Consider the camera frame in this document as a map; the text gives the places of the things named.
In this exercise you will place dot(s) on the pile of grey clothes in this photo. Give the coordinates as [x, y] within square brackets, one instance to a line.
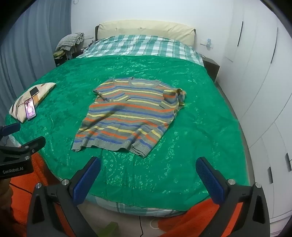
[69, 41]

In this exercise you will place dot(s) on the green plush blanket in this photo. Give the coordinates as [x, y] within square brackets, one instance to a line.
[196, 136]

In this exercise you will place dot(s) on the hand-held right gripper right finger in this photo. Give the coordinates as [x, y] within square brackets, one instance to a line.
[209, 182]

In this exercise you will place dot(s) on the smartphone with dark screen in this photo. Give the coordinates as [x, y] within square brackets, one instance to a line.
[34, 91]

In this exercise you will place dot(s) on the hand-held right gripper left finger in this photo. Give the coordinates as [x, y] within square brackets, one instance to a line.
[87, 180]

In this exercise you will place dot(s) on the green checked bed sheet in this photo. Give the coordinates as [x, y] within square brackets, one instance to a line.
[141, 45]

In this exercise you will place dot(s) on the wall ornament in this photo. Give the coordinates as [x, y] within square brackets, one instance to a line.
[207, 43]

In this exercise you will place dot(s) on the grey curtain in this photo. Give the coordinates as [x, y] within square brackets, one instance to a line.
[32, 50]

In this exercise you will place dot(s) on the smartphone with lit screen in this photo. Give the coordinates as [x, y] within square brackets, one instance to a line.
[30, 109]

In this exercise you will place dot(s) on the dark empty nightstand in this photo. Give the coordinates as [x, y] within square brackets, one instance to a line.
[211, 67]

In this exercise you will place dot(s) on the cream padded headboard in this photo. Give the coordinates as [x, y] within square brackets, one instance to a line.
[146, 28]

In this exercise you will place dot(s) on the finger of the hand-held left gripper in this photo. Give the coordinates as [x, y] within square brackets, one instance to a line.
[10, 129]
[27, 145]

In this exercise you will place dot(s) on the orange rug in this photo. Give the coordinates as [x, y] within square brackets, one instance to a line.
[22, 205]

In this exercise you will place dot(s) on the striped knit sweater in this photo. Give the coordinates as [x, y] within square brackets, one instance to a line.
[127, 118]

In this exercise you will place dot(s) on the white wardrobe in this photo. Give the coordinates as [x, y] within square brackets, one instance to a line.
[257, 79]

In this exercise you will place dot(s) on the green translucent object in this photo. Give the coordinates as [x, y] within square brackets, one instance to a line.
[110, 227]

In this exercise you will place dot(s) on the dark cluttered nightstand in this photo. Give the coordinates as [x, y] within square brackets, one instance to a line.
[61, 60]

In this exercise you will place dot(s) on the patterned pillow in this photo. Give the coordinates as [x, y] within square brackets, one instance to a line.
[44, 90]

